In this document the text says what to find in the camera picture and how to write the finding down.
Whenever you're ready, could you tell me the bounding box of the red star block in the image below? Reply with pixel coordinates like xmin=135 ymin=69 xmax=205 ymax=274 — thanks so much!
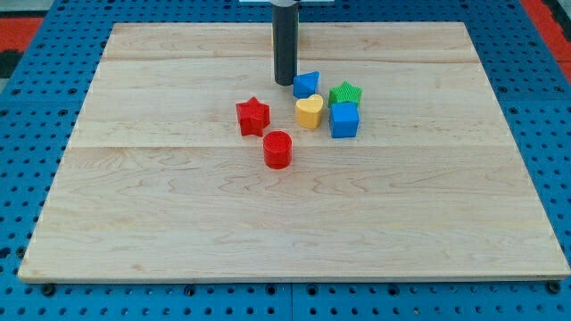
xmin=236 ymin=96 xmax=270 ymax=136

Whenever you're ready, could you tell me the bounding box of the yellow heart block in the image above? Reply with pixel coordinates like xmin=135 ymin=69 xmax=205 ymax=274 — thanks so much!
xmin=295 ymin=94 xmax=324 ymax=129

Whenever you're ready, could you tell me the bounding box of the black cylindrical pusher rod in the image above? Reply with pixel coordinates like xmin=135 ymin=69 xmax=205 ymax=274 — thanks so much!
xmin=271 ymin=0 xmax=299 ymax=86

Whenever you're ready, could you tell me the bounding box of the blue cube block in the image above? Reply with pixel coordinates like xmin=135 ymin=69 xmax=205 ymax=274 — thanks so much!
xmin=329 ymin=102 xmax=360 ymax=138

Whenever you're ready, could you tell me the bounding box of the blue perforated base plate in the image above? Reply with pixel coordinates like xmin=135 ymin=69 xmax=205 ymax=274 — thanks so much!
xmin=1 ymin=0 xmax=570 ymax=320

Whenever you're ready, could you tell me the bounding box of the red cylinder block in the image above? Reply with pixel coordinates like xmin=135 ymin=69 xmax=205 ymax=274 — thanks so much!
xmin=263 ymin=130 xmax=293 ymax=169

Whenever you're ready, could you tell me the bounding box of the green star block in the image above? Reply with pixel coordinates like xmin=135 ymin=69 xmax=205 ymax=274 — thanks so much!
xmin=327 ymin=81 xmax=362 ymax=107

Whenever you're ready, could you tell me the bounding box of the light wooden board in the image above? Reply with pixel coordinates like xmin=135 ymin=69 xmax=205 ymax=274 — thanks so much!
xmin=19 ymin=22 xmax=570 ymax=284

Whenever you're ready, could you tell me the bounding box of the blue triangular prism block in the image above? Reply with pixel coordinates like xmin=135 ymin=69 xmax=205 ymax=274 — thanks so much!
xmin=293 ymin=71 xmax=320 ymax=99

